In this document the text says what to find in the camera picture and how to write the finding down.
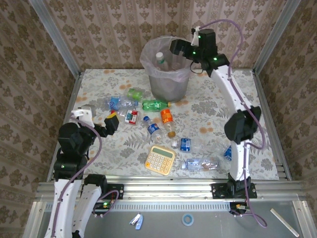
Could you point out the large clear bottle blue label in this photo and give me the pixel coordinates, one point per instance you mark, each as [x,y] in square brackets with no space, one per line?
[115,103]

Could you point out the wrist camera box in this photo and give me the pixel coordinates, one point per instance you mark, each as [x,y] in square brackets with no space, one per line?
[85,114]
[195,42]

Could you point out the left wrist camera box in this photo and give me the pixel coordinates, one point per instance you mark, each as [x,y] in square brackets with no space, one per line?
[85,114]

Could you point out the grey mesh waste bin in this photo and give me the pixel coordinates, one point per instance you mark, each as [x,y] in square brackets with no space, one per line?
[168,89]

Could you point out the grey metal shelf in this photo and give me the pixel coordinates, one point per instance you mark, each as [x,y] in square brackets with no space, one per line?
[218,223]

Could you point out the aluminium extrusion beam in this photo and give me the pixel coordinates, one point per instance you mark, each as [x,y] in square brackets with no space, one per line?
[168,188]

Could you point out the white cap green label bottle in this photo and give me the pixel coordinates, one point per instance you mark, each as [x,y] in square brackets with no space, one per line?
[160,59]

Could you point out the orange label plastic bottle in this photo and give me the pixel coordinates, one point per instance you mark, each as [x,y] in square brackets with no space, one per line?
[166,117]

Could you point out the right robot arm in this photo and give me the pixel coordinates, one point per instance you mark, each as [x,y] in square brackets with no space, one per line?
[236,163]

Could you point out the red white label bottle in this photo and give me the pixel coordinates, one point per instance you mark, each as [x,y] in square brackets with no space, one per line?
[131,116]

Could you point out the blue white stapler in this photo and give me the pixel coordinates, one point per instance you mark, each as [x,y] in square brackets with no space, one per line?
[138,221]

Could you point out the translucent plastic bin liner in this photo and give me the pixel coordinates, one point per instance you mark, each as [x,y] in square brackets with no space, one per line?
[146,59]

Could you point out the aluminium frame post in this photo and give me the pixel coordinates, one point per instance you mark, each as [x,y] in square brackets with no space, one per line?
[55,37]
[274,37]

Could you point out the blue label bottle white cap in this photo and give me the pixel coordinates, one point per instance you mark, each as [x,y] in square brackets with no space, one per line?
[185,144]

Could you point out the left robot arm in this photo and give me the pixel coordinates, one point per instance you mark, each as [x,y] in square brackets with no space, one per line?
[68,205]

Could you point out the dark green bottle yellow cap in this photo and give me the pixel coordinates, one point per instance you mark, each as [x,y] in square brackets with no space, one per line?
[154,105]

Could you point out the light green label bottle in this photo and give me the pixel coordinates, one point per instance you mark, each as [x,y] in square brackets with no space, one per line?
[135,93]

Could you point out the white flat stick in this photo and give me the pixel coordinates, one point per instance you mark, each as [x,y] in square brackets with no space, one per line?
[284,222]

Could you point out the small circuit board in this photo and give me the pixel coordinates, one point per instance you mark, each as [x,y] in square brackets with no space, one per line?
[237,207]
[99,206]

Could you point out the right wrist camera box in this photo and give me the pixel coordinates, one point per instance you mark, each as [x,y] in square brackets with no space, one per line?
[195,42]

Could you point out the long clear water bottle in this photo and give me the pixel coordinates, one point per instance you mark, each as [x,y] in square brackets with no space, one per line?
[198,164]

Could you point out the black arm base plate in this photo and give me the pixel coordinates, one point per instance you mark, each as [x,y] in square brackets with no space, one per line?
[218,191]
[119,191]

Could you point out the yellow calculator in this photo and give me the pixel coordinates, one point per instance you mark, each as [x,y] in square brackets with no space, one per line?
[159,161]

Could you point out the blue tape roll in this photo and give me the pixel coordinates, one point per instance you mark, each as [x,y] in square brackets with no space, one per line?
[182,220]

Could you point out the dark blue label cola bottle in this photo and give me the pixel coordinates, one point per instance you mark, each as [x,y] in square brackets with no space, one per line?
[153,129]

